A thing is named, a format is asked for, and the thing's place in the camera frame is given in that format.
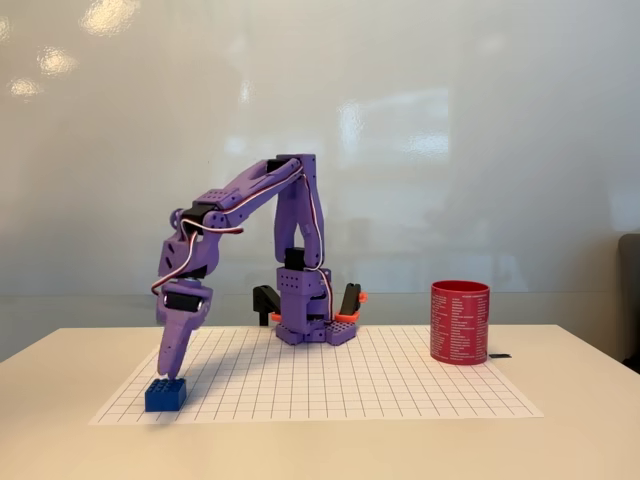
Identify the red cup with white print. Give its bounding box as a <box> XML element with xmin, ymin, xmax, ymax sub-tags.
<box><xmin>430</xmin><ymin>280</ymin><xmax>491</xmax><ymax>368</ymax></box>

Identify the white grid paper sheet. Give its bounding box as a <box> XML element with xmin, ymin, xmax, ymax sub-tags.
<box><xmin>87</xmin><ymin>327</ymin><xmax>546</xmax><ymax>427</ymax></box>

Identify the blue toy brick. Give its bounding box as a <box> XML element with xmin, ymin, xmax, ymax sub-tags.
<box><xmin>144</xmin><ymin>377</ymin><xmax>189</xmax><ymax>413</ymax></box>

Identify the black orange table clamp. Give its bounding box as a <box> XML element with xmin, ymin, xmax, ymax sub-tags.
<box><xmin>252</xmin><ymin>283</ymin><xmax>286</xmax><ymax>327</ymax></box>
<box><xmin>335</xmin><ymin>282</ymin><xmax>371</xmax><ymax>322</ymax></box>

